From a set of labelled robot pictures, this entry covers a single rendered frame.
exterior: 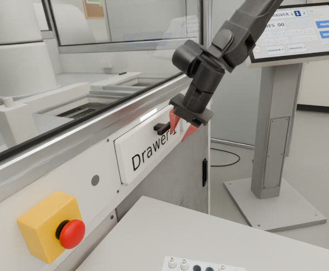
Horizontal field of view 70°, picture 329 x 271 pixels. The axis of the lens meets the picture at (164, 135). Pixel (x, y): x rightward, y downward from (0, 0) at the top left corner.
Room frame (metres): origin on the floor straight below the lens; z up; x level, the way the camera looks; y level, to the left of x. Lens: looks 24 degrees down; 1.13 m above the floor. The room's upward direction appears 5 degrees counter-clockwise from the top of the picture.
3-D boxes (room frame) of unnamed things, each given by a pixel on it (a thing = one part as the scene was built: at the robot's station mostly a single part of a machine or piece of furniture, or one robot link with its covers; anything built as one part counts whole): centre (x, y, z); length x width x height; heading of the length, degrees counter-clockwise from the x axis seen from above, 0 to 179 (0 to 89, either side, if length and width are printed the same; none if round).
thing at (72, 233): (0.25, 0.15, 0.88); 0.04 x 0.03 x 0.04; 150
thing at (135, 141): (0.57, 0.03, 0.87); 0.29 x 0.02 x 0.11; 150
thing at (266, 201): (1.25, -0.68, 0.51); 0.50 x 0.45 x 1.02; 6
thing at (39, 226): (0.27, 0.18, 0.88); 0.07 x 0.05 x 0.07; 150
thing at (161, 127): (0.55, 0.00, 0.91); 0.07 x 0.04 x 0.01; 150
